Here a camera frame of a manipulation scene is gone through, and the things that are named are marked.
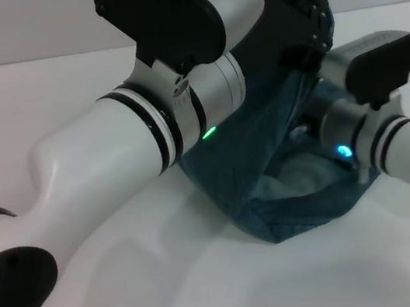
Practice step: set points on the silver camera mount bracket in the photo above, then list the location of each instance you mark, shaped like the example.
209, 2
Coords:
363, 135
174, 87

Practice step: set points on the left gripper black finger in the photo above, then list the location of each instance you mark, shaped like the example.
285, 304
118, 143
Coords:
301, 60

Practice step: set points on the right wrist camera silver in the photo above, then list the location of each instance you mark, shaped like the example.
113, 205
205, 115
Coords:
371, 62

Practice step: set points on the silver right camera mount bracket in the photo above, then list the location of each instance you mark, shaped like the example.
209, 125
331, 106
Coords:
363, 135

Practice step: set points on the blue denim shorts with embroidery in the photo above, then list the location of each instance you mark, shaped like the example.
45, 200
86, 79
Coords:
253, 184

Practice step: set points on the left wrist camera black silver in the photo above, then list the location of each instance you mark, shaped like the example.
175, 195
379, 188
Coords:
181, 11

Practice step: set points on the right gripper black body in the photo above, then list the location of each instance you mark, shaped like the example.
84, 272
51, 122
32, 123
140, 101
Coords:
313, 119

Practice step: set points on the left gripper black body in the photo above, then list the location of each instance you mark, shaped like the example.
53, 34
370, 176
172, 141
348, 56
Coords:
285, 22

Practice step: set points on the silver left camera mount bracket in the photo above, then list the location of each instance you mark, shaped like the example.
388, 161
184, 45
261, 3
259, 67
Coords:
174, 87

